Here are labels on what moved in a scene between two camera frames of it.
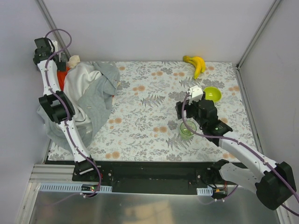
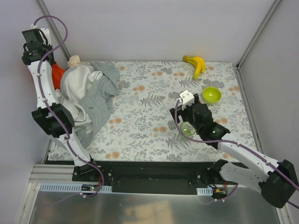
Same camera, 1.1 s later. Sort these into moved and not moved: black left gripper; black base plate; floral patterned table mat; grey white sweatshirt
Moved: black left gripper
Not moved: floral patterned table mat; grey white sweatshirt; black base plate
